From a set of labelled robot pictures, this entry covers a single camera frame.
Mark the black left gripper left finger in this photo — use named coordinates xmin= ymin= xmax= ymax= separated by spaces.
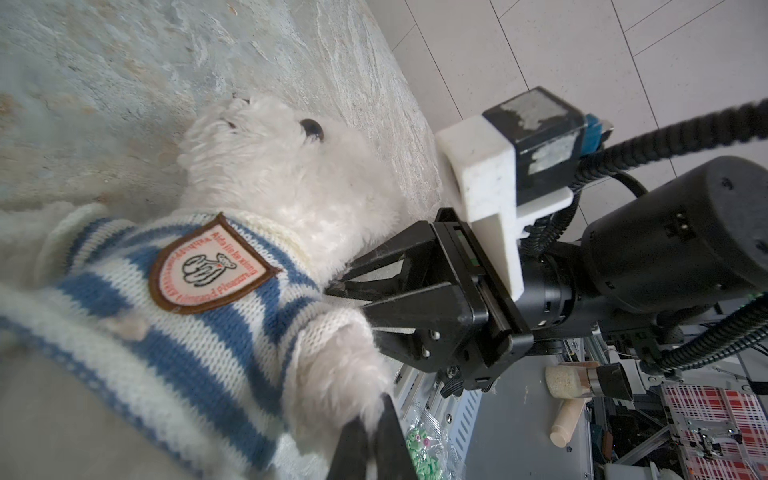
xmin=326 ymin=418 xmax=369 ymax=480

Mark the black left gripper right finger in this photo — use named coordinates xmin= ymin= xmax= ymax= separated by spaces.
xmin=374 ymin=394 xmax=418 ymax=480

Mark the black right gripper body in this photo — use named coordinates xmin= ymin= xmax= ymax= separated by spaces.
xmin=431 ymin=206 xmax=577 ymax=398

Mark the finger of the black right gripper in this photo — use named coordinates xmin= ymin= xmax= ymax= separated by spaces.
xmin=363 ymin=282 xmax=489 ymax=373
xmin=325 ymin=219 xmax=447 ymax=300

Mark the white fluffy teddy bear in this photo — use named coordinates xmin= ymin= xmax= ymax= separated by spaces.
xmin=1 ymin=96 xmax=402 ymax=479

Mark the blue white striped knit sweater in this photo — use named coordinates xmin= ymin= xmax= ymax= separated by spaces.
xmin=1 ymin=205 xmax=372 ymax=479

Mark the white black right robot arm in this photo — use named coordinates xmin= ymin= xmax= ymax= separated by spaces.
xmin=327 ymin=156 xmax=767 ymax=397

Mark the clear bag of green parts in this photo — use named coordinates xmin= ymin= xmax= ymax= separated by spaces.
xmin=405 ymin=414 xmax=462 ymax=480

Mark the aluminium front mounting rail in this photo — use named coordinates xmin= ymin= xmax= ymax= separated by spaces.
xmin=393 ymin=365 xmax=482 ymax=479

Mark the black corrugated cable conduit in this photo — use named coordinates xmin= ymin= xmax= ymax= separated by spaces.
xmin=521 ymin=98 xmax=768 ymax=373

